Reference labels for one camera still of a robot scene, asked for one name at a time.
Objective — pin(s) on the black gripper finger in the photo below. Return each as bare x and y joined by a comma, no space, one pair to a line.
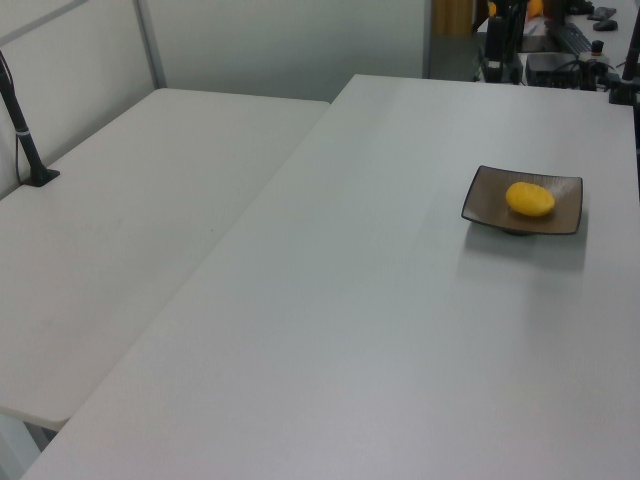
487,74
496,74

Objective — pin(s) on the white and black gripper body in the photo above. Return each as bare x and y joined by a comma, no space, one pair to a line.
495,40

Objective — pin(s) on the yellow potato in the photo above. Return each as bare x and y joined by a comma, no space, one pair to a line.
530,200

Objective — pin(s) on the square brown ceramic plate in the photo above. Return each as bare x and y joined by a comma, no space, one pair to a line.
487,205

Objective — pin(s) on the yellow panel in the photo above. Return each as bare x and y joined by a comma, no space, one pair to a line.
452,17

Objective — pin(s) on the orange round object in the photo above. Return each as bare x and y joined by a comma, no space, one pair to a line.
535,6

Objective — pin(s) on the black keyboard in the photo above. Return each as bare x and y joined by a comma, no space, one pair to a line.
567,35

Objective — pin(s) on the black computer mouse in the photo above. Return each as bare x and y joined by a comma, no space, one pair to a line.
606,22

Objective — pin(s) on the black pole with clamp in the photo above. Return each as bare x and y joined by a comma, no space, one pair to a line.
631,65

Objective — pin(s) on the white table leg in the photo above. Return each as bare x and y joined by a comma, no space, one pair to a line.
17,450

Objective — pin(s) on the black vertical post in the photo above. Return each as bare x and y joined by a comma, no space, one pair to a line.
516,25

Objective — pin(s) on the black camera pole with base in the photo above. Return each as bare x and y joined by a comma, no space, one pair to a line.
22,135

